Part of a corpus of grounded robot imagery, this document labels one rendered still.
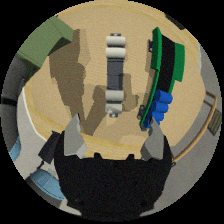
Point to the blue plastic bar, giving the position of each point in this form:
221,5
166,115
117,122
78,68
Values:
164,97
159,107
146,123
157,115

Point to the white cylinder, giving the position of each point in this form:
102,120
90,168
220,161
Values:
115,41
113,108
115,52
114,95

